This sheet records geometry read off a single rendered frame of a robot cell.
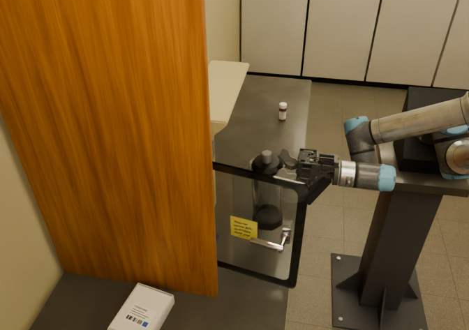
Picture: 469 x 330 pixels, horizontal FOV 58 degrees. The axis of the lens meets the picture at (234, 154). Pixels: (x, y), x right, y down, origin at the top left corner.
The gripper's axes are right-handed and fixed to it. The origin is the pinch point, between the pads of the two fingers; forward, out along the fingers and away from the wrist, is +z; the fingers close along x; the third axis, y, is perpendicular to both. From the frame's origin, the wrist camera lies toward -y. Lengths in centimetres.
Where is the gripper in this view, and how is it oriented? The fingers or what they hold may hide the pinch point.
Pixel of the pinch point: (268, 171)
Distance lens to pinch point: 126.5
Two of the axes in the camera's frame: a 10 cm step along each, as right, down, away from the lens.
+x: -1.9, 6.0, -7.8
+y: -0.2, -7.9, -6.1
